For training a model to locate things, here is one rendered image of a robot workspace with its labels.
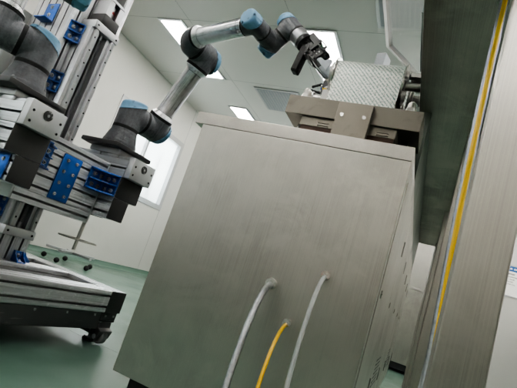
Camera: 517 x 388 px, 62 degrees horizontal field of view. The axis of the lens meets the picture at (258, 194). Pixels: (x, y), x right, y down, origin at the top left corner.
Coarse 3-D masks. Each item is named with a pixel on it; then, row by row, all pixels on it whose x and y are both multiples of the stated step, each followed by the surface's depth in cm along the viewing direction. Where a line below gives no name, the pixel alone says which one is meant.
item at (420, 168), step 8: (424, 120) 139; (424, 128) 139; (424, 136) 138; (424, 144) 140; (424, 152) 150; (416, 160) 136; (424, 160) 160; (416, 168) 136; (424, 168) 172; (416, 176) 140; (424, 176) 187; (416, 184) 149; (424, 184) 203; (416, 192) 161; (416, 200) 173; (416, 208) 186; (416, 216) 204; (416, 224) 224; (416, 232) 251; (416, 240) 281; (416, 248) 320
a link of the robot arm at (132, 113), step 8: (128, 104) 190; (136, 104) 191; (144, 104) 194; (120, 112) 190; (128, 112) 189; (136, 112) 191; (144, 112) 194; (120, 120) 189; (128, 120) 189; (136, 120) 191; (144, 120) 194; (136, 128) 192; (144, 128) 196
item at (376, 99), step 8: (328, 96) 151; (336, 96) 150; (344, 96) 149; (352, 96) 148; (360, 96) 147; (368, 96) 146; (376, 96) 145; (384, 96) 144; (392, 96) 143; (368, 104) 145; (376, 104) 144; (384, 104) 144; (392, 104) 143
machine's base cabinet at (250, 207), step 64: (192, 192) 127; (256, 192) 121; (320, 192) 115; (384, 192) 109; (192, 256) 121; (256, 256) 115; (320, 256) 110; (384, 256) 105; (192, 320) 116; (256, 320) 110; (320, 320) 105; (384, 320) 147; (128, 384) 120; (192, 384) 111; (256, 384) 105; (320, 384) 101
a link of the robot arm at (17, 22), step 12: (0, 0) 140; (12, 0) 143; (24, 0) 146; (0, 12) 140; (12, 12) 142; (0, 24) 140; (12, 24) 142; (24, 24) 146; (0, 36) 141; (12, 36) 142; (12, 48) 145
